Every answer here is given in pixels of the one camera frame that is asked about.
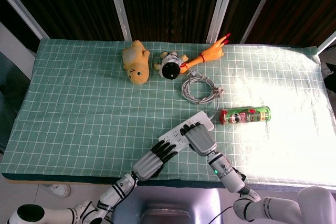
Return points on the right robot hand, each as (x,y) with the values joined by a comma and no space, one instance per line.
(200,138)

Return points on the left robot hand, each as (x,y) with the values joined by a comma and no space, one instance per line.
(155,159)

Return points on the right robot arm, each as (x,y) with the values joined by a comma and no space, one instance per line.
(252,192)

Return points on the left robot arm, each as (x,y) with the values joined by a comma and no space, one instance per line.
(86,205)

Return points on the white power strip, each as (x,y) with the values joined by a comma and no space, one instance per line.
(181,132)

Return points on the green Pringles can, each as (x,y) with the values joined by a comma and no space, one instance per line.
(245,115)

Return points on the grey robot torso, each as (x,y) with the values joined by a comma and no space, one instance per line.
(173,208)

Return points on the black-headed plush doll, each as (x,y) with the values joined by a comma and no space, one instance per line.
(170,66)

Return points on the green checkered tablecloth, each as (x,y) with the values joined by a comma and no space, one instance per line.
(92,108)

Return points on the orange rubber chicken toy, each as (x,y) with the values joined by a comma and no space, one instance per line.
(207,54)

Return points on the yellow plush toy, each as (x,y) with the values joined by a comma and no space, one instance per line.
(136,62)

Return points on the white sneaker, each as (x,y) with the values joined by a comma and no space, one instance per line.
(58,190)

